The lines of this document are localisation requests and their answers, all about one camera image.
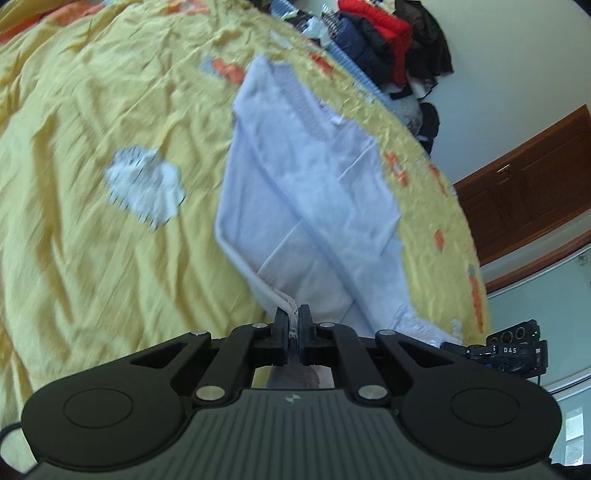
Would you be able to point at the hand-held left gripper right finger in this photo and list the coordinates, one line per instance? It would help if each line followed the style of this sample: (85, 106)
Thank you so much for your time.
(305, 337)

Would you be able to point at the yellow cartoon print blanket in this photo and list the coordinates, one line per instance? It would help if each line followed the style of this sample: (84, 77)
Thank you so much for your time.
(92, 254)

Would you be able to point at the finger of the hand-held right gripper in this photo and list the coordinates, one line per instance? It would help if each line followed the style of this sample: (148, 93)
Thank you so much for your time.
(466, 350)

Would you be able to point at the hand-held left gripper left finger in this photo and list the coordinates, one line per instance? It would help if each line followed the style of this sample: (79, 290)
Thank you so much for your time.
(280, 337)

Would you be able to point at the lavender knit sweater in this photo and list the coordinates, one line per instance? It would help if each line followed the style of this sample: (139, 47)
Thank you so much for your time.
(300, 184)

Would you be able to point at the bright window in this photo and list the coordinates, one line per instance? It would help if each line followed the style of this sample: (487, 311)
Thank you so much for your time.
(573, 434)

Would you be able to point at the pile of assorted jackets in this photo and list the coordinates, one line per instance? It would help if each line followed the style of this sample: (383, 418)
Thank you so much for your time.
(392, 41)

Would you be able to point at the brown wooden door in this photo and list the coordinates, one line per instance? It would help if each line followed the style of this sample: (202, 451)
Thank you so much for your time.
(531, 194)

